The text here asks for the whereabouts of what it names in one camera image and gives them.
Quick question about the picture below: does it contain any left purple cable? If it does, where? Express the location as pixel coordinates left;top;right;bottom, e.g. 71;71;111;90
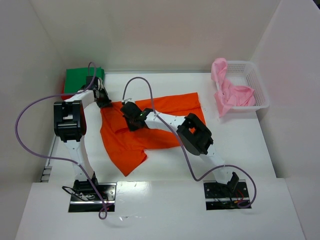
14;61;111;221

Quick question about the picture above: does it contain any pink t shirt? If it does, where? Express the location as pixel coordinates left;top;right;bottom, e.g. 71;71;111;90
211;58;256;118

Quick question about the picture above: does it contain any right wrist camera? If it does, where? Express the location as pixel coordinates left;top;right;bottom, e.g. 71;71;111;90
121;98;132;105

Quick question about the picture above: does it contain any orange t shirt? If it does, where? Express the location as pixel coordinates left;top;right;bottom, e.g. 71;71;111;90
100;92;206;177

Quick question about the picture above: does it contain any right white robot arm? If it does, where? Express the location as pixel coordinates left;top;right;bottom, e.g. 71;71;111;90
120;101;239;194

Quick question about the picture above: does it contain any folded green t shirt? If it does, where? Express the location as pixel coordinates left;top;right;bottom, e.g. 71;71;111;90
63;67;94;94

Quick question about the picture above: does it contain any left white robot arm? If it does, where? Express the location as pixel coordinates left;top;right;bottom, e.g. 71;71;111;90
53;76;112;195

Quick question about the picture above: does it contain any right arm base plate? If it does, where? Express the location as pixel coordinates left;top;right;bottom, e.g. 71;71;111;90
203;180;251;211

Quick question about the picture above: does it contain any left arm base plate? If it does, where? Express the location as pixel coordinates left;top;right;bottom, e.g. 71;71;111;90
61;182;117;213

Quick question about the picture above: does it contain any white plastic basket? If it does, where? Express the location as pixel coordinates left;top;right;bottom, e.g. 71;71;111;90
214;60;270;113

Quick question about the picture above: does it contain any folded red t shirt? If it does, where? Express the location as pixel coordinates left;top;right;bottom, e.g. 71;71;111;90
60;82;73;101

